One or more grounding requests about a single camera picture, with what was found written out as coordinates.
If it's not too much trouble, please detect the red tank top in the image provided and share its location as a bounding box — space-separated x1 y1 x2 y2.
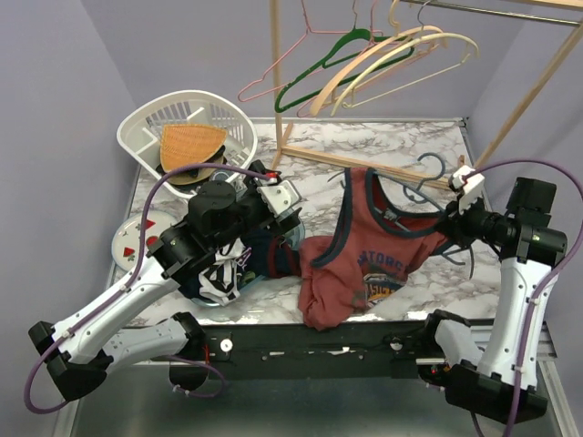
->
298 168 452 330

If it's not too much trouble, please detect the purple cable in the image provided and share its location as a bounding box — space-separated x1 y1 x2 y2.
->
464 158 583 437
23 164 279 414

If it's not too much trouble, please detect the cream plastic hanger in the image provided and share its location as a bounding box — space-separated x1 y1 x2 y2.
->
310 1 481 117

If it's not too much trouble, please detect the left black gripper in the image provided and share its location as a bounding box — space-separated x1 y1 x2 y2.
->
211 162 302 252

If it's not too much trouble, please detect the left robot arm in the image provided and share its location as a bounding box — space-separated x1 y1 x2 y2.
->
28 177 301 401

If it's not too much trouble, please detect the black white striped garment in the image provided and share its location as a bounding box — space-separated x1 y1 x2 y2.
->
199 239 251 306

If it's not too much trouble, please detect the orange woven fan mat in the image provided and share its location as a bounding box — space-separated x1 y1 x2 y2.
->
160 124 228 172

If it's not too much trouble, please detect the green plastic hanger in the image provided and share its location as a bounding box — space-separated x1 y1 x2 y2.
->
265 1 388 114

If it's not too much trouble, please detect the wooden clothes rack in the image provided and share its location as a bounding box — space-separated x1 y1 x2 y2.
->
268 0 583 192

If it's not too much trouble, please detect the white plastic laundry basket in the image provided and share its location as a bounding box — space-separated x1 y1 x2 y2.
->
117 90 258 179

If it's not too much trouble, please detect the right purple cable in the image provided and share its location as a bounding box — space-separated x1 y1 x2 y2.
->
464 158 583 437

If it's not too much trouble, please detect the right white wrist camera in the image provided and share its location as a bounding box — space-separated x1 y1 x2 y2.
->
448 165 486 215

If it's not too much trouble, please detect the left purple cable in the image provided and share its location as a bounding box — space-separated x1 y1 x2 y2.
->
23 164 279 414

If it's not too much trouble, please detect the watermelon pattern plate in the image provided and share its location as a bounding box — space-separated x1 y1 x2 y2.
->
111 209 178 271

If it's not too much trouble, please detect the light wooden hanger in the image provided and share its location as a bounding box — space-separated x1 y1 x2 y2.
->
309 0 450 118

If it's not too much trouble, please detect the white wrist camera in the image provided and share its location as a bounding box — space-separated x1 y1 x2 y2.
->
257 180 302 217
448 165 486 215

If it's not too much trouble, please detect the blue plastic hanger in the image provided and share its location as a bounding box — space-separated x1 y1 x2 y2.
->
335 152 476 279

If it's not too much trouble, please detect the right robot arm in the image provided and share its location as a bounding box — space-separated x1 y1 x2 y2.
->
418 178 568 427

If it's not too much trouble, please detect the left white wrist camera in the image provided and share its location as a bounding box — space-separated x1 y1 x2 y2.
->
257 180 302 217

